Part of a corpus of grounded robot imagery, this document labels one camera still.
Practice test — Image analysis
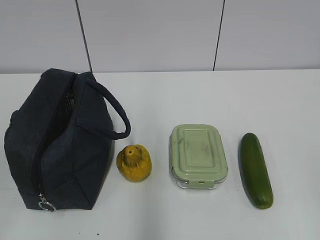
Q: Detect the yellow toy pear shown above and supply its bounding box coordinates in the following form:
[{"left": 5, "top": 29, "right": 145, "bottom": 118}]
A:
[{"left": 116, "top": 144, "right": 152, "bottom": 183}]

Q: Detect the green lid glass container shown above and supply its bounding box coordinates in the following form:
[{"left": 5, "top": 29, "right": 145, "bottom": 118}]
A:
[{"left": 169, "top": 124, "right": 228, "bottom": 190}]

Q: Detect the green cucumber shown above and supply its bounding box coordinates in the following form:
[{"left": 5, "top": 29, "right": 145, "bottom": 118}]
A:
[{"left": 239, "top": 132, "right": 274, "bottom": 210}]

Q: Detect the dark navy lunch bag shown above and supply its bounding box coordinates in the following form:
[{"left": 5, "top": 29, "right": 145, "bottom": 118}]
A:
[{"left": 4, "top": 68, "right": 131, "bottom": 212}]

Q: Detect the silver zipper pull ring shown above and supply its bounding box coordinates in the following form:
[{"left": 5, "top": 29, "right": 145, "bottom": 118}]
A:
[{"left": 37, "top": 192, "right": 56, "bottom": 213}]

